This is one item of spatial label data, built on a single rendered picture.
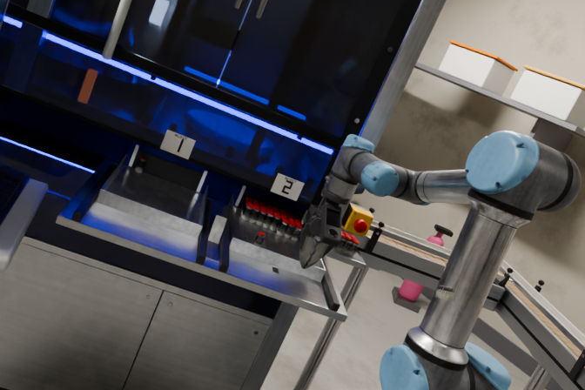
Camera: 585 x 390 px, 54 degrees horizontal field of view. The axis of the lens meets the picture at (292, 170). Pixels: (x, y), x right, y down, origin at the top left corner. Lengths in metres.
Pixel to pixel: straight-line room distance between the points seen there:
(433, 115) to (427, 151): 0.30
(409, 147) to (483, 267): 3.91
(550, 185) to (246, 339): 1.14
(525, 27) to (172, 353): 3.64
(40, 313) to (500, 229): 1.38
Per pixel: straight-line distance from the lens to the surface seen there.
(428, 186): 1.34
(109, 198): 1.44
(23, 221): 1.44
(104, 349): 1.94
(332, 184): 1.41
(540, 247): 4.35
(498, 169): 1.01
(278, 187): 1.68
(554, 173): 1.06
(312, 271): 1.50
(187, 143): 1.64
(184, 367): 1.95
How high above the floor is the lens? 1.43
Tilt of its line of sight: 12 degrees down
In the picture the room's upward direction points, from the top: 24 degrees clockwise
